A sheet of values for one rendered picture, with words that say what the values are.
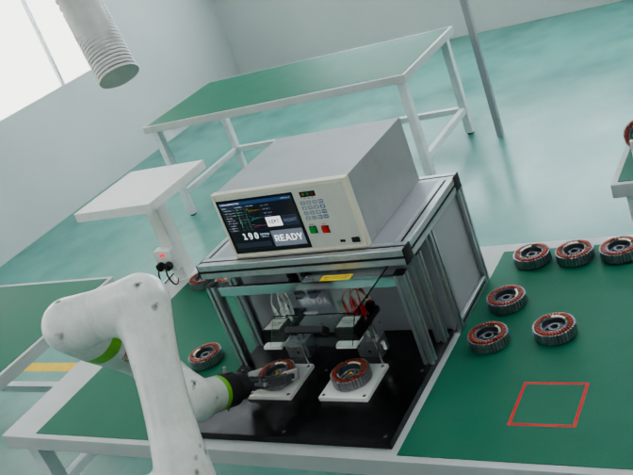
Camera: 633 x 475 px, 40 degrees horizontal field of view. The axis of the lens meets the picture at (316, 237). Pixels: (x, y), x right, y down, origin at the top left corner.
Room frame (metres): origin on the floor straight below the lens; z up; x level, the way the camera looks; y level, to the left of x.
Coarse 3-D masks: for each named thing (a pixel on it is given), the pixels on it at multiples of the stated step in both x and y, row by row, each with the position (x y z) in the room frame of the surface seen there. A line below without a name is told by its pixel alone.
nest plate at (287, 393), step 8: (304, 368) 2.16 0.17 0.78; (312, 368) 2.16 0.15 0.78; (304, 376) 2.12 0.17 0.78; (296, 384) 2.10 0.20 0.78; (256, 392) 2.13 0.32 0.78; (264, 392) 2.12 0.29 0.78; (272, 392) 2.10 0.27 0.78; (280, 392) 2.09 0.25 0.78; (288, 392) 2.07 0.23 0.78; (296, 392) 2.07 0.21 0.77; (288, 400) 2.05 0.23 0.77
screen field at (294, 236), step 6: (294, 228) 2.17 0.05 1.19; (300, 228) 2.16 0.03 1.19; (276, 234) 2.21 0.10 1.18; (282, 234) 2.20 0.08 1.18; (288, 234) 2.18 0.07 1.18; (294, 234) 2.17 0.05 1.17; (300, 234) 2.16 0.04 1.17; (276, 240) 2.21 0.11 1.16; (282, 240) 2.20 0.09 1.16; (288, 240) 2.19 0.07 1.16; (294, 240) 2.18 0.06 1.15; (300, 240) 2.17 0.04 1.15; (306, 240) 2.16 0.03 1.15
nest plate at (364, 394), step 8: (376, 368) 2.03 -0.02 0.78; (384, 368) 2.01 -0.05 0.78; (376, 376) 1.99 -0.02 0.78; (328, 384) 2.04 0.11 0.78; (368, 384) 1.97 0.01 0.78; (376, 384) 1.96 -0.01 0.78; (328, 392) 2.00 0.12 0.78; (336, 392) 1.98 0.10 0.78; (344, 392) 1.97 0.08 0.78; (352, 392) 1.96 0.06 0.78; (360, 392) 1.94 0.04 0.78; (368, 392) 1.93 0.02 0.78; (320, 400) 1.99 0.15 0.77; (328, 400) 1.98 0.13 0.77; (336, 400) 1.96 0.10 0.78; (344, 400) 1.95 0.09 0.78; (352, 400) 1.93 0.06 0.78; (360, 400) 1.92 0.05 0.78; (368, 400) 1.91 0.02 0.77
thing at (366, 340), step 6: (366, 336) 2.13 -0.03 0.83; (378, 336) 2.11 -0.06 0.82; (384, 336) 2.12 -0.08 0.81; (360, 342) 2.12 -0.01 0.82; (366, 342) 2.11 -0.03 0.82; (372, 342) 2.10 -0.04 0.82; (378, 342) 2.09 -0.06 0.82; (360, 348) 2.12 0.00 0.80; (366, 348) 2.11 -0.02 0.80; (372, 348) 2.10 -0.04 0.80; (360, 354) 2.13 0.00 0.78; (366, 354) 2.11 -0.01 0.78; (372, 354) 2.10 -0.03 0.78; (378, 354) 2.09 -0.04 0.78
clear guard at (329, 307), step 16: (320, 272) 2.12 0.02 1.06; (336, 272) 2.08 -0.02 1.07; (352, 272) 2.05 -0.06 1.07; (368, 272) 2.01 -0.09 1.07; (304, 288) 2.06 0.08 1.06; (320, 288) 2.03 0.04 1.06; (336, 288) 1.99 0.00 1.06; (352, 288) 1.96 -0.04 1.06; (368, 288) 1.93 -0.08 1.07; (288, 304) 2.01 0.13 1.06; (304, 304) 1.97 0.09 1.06; (320, 304) 1.94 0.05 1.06; (336, 304) 1.91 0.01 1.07; (352, 304) 1.88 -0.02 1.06; (272, 320) 1.97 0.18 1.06; (288, 320) 1.94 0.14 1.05; (304, 320) 1.91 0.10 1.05; (320, 320) 1.88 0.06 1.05; (336, 320) 1.86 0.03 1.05; (352, 320) 1.83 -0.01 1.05; (272, 336) 1.95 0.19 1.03; (288, 336) 1.92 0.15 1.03; (304, 336) 1.89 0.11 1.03; (320, 336) 1.86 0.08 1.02; (336, 336) 1.83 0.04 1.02; (352, 336) 1.81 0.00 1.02
